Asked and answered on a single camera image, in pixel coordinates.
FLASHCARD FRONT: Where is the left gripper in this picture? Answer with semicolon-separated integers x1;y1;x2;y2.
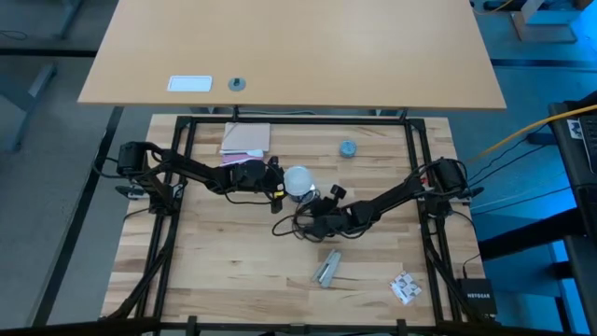
230;156;285;215

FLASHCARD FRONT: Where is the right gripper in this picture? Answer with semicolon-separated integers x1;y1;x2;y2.
303;184;355;242

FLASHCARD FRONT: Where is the white lightbulb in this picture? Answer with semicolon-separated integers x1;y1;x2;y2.
283;165;314;197

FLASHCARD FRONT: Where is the silver metal cup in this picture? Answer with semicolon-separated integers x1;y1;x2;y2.
291;184;323;206

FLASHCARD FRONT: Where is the black lamp power cord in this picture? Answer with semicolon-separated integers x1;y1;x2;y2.
271;200;327;244

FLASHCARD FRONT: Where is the grey white stapler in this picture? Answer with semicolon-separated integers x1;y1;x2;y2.
311;249;343;289

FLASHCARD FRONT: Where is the printed paper packet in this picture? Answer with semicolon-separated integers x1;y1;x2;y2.
388;271;423;307

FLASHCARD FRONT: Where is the white rectangular label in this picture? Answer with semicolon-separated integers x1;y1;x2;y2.
167;75;214;93

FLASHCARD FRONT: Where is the light wooden desk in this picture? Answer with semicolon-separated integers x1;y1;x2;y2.
76;0;508;111

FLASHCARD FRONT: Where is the grey desk foot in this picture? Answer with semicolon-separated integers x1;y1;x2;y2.
0;63;58;154

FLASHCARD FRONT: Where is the black equipment rack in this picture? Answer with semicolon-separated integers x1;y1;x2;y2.
548;91;597;336

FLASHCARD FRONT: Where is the grey stand base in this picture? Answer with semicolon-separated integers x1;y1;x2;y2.
510;0;593;45

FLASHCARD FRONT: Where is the black Netgear switch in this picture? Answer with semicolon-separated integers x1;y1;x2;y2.
455;277;498;316

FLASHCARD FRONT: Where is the black floor cable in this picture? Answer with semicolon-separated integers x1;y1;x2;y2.
469;186;574;211

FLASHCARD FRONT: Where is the yellow cable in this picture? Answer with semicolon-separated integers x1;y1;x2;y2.
465;103;597;164

